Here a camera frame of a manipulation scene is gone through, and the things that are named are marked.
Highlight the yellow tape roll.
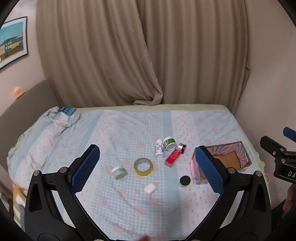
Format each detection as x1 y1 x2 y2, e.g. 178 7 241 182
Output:
133 157 154 177

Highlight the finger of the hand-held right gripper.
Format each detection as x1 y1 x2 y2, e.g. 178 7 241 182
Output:
260 136 296 160
282 127 296 138

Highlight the striped cloth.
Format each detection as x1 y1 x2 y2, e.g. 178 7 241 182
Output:
12 185 30 224

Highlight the pink patterned cardboard box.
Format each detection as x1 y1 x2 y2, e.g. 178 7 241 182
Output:
190 141 253 186

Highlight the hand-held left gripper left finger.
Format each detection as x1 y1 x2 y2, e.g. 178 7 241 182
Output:
24 144 109 241

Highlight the white pill bottle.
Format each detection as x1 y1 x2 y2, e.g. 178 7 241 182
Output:
155 139 166 159

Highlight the framed wall poster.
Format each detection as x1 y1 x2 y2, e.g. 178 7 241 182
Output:
0 16 29 70

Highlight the white earbuds case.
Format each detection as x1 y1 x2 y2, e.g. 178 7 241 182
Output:
144 183 157 194

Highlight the light green cream jar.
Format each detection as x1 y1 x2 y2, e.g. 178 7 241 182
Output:
111 166 128 181

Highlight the black round jar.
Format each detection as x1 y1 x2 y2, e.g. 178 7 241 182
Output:
178 175 192 188

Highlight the crumpled blue blanket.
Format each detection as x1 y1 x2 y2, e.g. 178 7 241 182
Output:
0 80 61 169

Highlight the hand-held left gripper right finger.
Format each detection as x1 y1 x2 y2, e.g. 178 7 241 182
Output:
185 146 272 241

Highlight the beige curtain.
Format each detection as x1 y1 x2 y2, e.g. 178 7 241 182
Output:
36 0 163 108
134 0 253 112

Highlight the pale green bed sheet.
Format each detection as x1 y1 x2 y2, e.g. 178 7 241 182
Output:
74 103 266 176

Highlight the white jar with green label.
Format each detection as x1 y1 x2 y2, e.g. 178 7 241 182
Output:
163 137 177 151

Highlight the small blue packet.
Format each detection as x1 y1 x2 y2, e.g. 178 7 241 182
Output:
60 107 76 116

